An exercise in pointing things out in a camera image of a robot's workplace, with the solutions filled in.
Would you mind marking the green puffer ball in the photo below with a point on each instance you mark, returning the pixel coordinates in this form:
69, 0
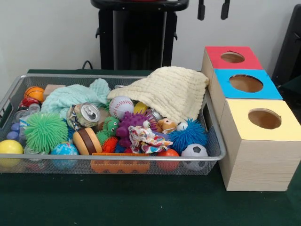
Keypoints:
45, 131

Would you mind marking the cream waffle cloth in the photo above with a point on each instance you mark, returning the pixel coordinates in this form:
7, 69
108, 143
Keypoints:
169, 91

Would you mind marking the soccer ball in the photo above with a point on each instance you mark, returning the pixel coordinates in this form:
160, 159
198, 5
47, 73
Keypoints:
194, 149

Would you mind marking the mint green cloth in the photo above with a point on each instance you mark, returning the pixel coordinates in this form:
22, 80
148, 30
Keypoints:
70, 94

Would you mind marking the blue puffer ball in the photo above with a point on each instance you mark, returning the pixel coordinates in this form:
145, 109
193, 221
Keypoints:
188, 139

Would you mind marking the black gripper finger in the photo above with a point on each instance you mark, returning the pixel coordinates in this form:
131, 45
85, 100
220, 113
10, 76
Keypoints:
225, 9
201, 9

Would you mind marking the toy hamburger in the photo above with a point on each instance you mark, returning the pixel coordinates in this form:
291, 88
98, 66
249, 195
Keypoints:
87, 141

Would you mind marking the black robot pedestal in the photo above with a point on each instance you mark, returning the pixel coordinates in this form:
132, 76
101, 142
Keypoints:
138, 35

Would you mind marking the orange basketball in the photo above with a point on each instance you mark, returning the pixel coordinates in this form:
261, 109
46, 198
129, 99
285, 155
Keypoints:
34, 93

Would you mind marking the crushed drink can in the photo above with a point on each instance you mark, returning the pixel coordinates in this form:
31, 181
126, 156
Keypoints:
82, 116

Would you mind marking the dark green table cloth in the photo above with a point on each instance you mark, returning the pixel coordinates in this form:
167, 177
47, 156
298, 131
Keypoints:
294, 87
141, 200

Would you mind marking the purple spiky toy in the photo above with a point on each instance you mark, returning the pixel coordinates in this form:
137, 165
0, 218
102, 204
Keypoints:
131, 122

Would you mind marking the black chair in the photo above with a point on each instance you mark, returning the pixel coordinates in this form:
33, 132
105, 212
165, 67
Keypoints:
289, 47

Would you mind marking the wooden box with three holes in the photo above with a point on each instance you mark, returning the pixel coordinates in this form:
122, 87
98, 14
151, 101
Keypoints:
256, 164

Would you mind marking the white baseball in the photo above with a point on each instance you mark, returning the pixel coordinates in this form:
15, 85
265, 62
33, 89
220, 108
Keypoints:
121, 107

